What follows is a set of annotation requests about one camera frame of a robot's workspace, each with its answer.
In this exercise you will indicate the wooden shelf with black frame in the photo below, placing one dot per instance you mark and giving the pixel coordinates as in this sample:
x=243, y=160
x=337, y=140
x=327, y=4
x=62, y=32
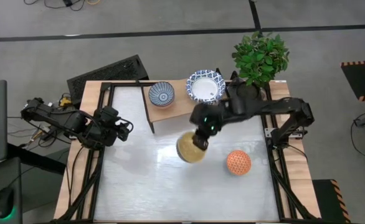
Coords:
x=176, y=109

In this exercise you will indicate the navy striped bowl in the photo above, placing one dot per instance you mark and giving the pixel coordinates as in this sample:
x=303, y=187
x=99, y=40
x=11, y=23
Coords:
x=161, y=94

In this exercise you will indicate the white table mat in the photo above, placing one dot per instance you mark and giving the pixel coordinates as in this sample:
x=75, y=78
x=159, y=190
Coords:
x=154, y=186

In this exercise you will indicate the black metal table frame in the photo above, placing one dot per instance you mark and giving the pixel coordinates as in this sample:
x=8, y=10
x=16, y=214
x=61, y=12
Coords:
x=123, y=84

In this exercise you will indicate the black computer mouse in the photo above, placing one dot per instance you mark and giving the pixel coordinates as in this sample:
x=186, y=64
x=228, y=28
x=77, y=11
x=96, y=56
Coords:
x=3, y=202

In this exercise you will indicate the green leafy plant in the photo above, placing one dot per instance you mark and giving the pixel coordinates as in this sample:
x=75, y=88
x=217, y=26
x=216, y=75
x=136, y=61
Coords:
x=260, y=59

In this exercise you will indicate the black mat with hazard stripes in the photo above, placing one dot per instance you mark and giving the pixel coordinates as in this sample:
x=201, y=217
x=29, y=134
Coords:
x=364, y=81
x=325, y=199

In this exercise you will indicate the blue patterned white plate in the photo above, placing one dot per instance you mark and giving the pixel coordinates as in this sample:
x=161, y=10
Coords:
x=205, y=88

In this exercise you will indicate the black plant pot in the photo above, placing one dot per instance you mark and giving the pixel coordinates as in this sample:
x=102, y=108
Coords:
x=248, y=91

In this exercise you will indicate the bowl with orange inside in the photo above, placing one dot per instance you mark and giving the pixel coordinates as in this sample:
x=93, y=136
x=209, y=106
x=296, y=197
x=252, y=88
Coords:
x=238, y=162

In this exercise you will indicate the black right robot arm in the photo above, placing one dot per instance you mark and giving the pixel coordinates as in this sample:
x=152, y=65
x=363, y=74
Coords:
x=273, y=107

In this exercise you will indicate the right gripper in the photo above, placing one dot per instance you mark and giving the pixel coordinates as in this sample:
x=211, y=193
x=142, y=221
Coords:
x=207, y=116

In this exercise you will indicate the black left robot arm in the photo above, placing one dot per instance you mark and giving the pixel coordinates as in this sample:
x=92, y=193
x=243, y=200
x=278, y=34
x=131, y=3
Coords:
x=54, y=118

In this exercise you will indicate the black cloth under pot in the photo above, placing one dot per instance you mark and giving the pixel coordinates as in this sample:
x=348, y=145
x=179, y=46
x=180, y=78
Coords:
x=232, y=88

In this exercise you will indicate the yellow connector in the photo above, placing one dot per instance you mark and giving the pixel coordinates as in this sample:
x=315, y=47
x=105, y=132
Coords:
x=64, y=101

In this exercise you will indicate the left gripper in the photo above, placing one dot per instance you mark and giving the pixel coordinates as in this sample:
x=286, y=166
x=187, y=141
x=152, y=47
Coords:
x=103, y=130

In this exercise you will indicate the bowl with yellow inside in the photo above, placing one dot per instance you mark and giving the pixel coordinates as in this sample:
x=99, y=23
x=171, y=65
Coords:
x=185, y=152

